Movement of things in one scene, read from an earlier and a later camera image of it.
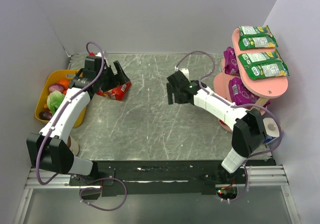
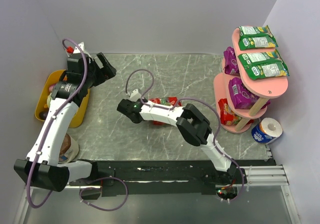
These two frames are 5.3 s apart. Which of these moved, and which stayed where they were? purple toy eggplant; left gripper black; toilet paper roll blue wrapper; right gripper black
Moved: right gripper black; left gripper black
Stayed: toilet paper roll blue wrapper; purple toy eggplant
